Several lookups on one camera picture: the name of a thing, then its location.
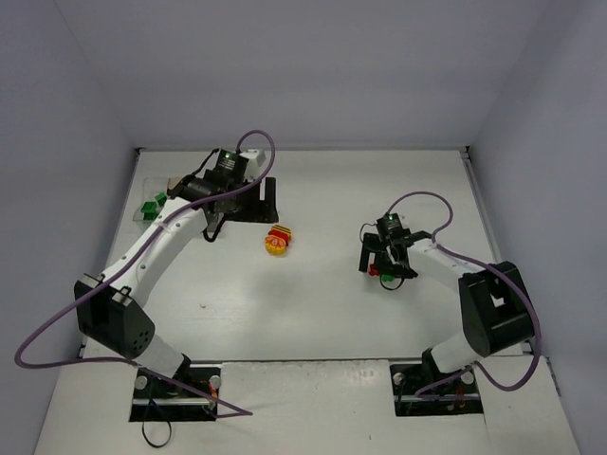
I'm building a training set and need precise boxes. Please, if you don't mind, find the small green lego brick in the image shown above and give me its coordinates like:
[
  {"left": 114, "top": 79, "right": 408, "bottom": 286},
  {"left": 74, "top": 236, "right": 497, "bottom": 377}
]
[{"left": 155, "top": 192, "right": 167, "bottom": 205}]

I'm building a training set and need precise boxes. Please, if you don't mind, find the green slope lego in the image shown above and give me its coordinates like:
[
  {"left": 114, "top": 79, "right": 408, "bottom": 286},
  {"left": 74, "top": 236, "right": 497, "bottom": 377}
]
[{"left": 139, "top": 201, "right": 156, "bottom": 214}]

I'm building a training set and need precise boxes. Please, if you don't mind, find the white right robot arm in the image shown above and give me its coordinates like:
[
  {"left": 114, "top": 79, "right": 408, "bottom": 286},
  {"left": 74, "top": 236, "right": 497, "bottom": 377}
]
[{"left": 359, "top": 213, "right": 539, "bottom": 383}]

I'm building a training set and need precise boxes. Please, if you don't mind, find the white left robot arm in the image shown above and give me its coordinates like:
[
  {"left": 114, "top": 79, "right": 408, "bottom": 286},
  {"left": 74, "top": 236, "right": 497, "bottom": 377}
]
[{"left": 74, "top": 149, "right": 267, "bottom": 378}]

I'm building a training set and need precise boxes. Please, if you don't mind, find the red curved lego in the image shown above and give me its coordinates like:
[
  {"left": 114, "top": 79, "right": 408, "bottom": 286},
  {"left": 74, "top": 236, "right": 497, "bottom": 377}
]
[{"left": 266, "top": 234, "right": 291, "bottom": 247}]

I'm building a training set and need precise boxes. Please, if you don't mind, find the yellow striped curved lego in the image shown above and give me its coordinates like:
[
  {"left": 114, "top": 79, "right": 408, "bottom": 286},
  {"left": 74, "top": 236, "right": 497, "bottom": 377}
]
[{"left": 268, "top": 225, "right": 292, "bottom": 241}]

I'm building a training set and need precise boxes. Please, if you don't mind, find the yellow butterfly print lego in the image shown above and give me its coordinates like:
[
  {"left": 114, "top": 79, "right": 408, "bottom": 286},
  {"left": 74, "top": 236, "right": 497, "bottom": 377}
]
[{"left": 265, "top": 235, "right": 288, "bottom": 256}]

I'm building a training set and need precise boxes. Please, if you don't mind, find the tan plastic container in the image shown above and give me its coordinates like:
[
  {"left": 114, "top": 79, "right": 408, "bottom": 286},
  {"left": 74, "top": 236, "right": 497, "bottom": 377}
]
[{"left": 167, "top": 177, "right": 182, "bottom": 191}]

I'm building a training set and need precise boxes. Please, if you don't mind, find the green lego in container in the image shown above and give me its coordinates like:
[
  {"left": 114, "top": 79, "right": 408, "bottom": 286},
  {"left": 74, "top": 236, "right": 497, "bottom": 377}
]
[{"left": 143, "top": 212, "right": 157, "bottom": 222}]

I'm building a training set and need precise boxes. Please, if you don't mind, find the clear plastic container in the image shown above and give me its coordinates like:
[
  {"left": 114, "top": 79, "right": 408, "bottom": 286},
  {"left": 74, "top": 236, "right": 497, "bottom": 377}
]
[{"left": 133, "top": 177, "right": 169, "bottom": 226}]

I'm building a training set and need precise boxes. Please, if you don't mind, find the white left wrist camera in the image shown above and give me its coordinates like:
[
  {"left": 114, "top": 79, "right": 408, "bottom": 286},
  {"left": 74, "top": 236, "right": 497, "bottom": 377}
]
[{"left": 240, "top": 149, "right": 267, "bottom": 170}]

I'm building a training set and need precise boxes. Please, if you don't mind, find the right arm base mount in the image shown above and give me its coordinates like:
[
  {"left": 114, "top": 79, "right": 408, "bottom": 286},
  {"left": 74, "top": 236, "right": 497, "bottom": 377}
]
[{"left": 389, "top": 360, "right": 484, "bottom": 418}]

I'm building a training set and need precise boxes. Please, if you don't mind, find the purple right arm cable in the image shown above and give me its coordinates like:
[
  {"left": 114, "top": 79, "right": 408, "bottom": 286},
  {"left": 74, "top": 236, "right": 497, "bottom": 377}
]
[{"left": 386, "top": 191, "right": 543, "bottom": 397}]

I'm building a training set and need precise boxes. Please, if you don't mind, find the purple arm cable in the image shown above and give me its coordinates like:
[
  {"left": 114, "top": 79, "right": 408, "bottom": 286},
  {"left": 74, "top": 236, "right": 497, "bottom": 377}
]
[
  {"left": 13, "top": 129, "right": 277, "bottom": 418},
  {"left": 386, "top": 191, "right": 543, "bottom": 397}
]

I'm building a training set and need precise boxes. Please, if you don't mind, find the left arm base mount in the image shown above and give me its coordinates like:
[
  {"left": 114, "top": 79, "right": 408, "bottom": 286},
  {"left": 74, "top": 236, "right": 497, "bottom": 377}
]
[{"left": 129, "top": 363, "right": 221, "bottom": 423}]

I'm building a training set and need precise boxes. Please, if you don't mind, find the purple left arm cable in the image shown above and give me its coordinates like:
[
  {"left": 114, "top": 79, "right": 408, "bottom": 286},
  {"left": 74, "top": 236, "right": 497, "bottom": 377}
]
[{"left": 13, "top": 129, "right": 277, "bottom": 418}]

